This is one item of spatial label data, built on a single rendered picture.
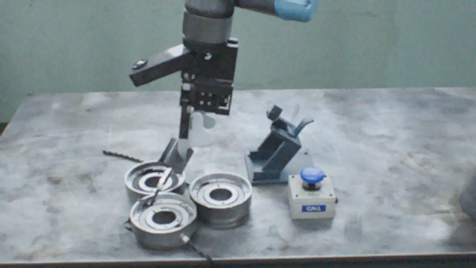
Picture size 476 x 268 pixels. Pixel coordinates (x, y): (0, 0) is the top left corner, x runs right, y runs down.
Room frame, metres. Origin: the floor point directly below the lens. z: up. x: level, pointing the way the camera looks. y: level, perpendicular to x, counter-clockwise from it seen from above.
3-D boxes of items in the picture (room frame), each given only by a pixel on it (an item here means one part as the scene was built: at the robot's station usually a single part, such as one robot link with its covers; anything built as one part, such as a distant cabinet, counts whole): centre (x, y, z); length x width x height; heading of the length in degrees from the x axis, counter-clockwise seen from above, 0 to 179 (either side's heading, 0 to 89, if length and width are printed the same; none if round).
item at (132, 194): (0.87, 0.14, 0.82); 0.10 x 0.10 x 0.04
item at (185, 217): (0.77, 0.12, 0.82); 0.08 x 0.08 x 0.02
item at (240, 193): (0.83, 0.03, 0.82); 0.08 x 0.08 x 0.02
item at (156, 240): (0.77, 0.12, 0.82); 0.10 x 0.10 x 0.04
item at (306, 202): (0.83, -0.13, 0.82); 0.08 x 0.07 x 0.05; 92
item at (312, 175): (0.83, -0.12, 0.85); 0.04 x 0.04 x 0.05
